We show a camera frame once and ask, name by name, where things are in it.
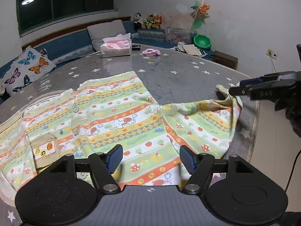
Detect colourful patterned baby garment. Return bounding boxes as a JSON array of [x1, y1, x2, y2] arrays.
[[1, 71, 242, 190]]

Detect brown cardboard box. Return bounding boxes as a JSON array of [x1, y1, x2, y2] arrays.
[[211, 50, 238, 69]]

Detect green plastic basin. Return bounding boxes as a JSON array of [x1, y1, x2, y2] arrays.
[[193, 34, 212, 50]]

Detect beige cloth on sofa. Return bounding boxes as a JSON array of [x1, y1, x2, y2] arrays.
[[176, 42, 201, 56]]

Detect clear plastic storage box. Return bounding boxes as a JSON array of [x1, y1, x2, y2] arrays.
[[165, 27, 198, 45]]

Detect colourful pinwheel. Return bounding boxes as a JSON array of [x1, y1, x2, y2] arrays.
[[191, 0, 210, 30]]

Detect pink scrunchie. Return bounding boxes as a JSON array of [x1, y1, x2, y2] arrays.
[[142, 48, 161, 57]]

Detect orange fox plush toy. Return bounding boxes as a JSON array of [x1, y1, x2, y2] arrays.
[[152, 14, 162, 29]]

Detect pink tissue box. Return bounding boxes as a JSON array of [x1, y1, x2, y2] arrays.
[[100, 33, 132, 58]]

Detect small black remote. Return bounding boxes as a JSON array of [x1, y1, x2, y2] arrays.
[[132, 44, 141, 51]]

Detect butterfly print pillow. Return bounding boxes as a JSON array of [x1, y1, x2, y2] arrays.
[[1, 47, 56, 96]]

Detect blue sofa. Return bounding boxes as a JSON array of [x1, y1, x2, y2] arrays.
[[0, 20, 215, 76]]

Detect panda plush toy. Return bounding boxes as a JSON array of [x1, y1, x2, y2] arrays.
[[132, 12, 146, 31]]

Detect beige sofa cushion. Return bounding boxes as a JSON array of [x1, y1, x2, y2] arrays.
[[87, 20, 126, 52]]

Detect green framed window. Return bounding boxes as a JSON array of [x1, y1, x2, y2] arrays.
[[16, 0, 114, 34]]

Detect wall power socket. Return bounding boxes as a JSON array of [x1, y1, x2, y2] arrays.
[[266, 48, 278, 60]]

